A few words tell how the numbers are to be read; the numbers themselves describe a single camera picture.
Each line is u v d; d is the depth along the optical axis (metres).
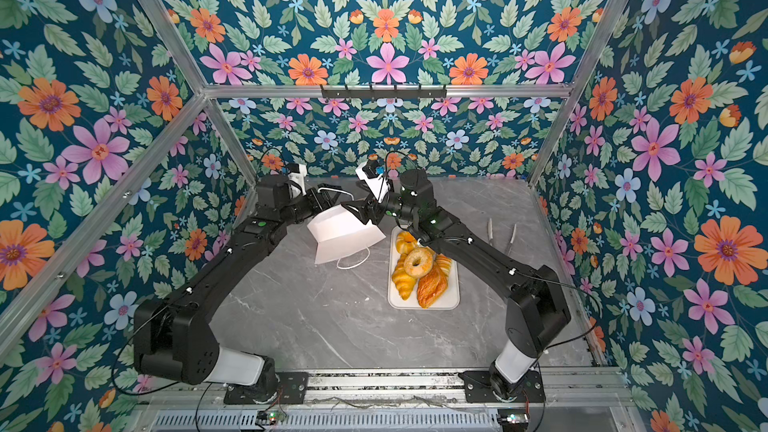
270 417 0.70
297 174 0.74
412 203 0.60
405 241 0.96
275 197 0.62
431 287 0.86
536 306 0.44
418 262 0.88
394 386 0.75
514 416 0.70
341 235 1.03
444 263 0.93
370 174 0.61
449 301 0.88
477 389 0.73
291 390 0.73
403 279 0.89
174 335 0.41
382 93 0.92
